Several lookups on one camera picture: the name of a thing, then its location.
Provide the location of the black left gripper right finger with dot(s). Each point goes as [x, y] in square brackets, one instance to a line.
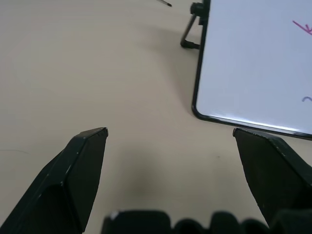
[273, 175]

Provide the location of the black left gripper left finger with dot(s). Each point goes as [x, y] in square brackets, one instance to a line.
[61, 185]

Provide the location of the black-framed whiteboard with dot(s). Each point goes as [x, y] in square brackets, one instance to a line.
[256, 63]

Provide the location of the black whiteboard stand leg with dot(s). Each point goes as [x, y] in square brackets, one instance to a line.
[192, 26]

